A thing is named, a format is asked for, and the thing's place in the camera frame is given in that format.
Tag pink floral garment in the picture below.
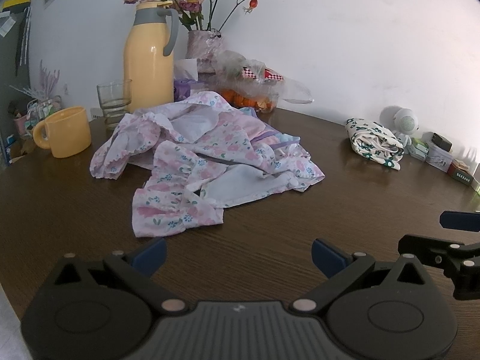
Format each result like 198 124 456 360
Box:
89 91 325 237

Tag small boxes on table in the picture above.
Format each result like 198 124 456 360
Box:
406 133 479 194

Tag small white desk fan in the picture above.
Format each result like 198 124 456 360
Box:
379 106 419 148

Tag white green floral cloth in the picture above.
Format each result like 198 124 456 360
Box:
345 118 404 171

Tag pink blue folded garment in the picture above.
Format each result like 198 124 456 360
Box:
240 107 300 150

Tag yellow mug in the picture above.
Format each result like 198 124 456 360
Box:
32 106 91 158

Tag clear drinking glass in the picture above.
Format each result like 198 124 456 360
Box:
97 80 131 131

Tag purple tissue pack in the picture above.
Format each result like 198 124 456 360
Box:
173 58 207 102

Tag cluttered shelf items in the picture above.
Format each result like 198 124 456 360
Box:
1 59 63 165

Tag plastic bag of oranges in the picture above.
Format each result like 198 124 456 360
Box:
212 50 314 113

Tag yellow thermos jug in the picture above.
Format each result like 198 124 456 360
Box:
124 0 180 111

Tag pink wrapped vase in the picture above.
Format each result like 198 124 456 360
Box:
185 29 224 74

